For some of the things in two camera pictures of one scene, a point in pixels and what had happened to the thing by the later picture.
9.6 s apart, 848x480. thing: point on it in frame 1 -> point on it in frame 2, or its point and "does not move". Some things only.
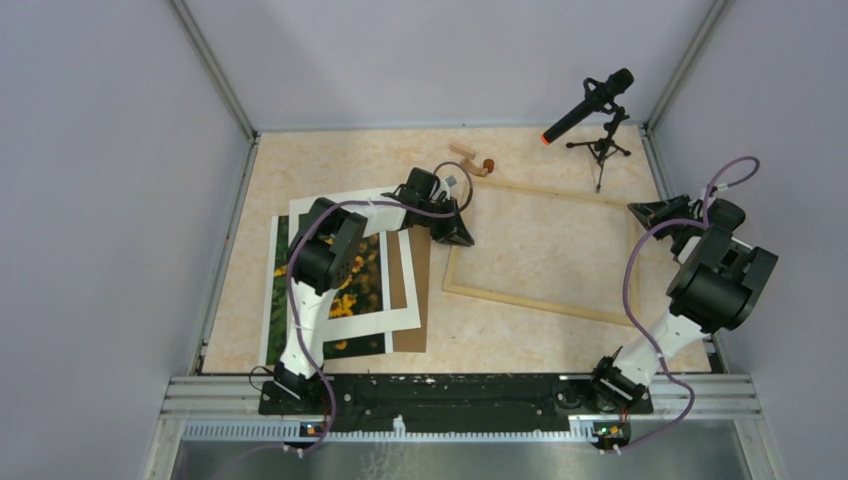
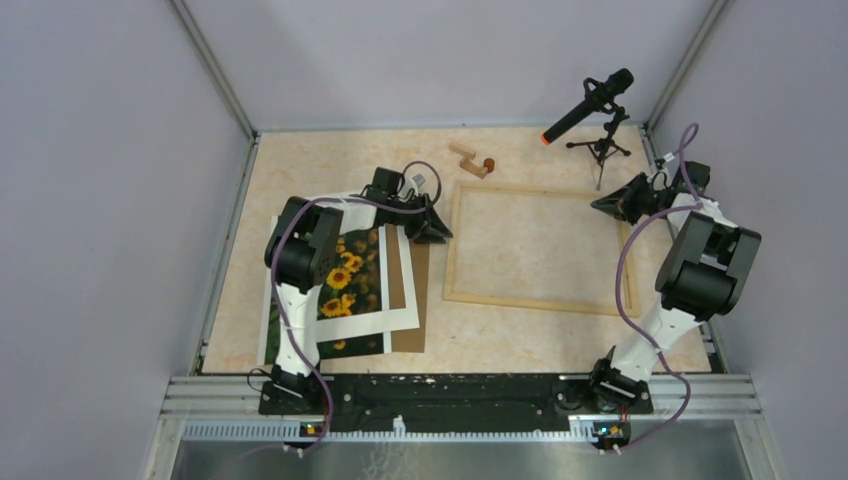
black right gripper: [651, 212] -> [621, 203]
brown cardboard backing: [412, 340] does not move
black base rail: [449, 402] does not move
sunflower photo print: [367, 293] does not move
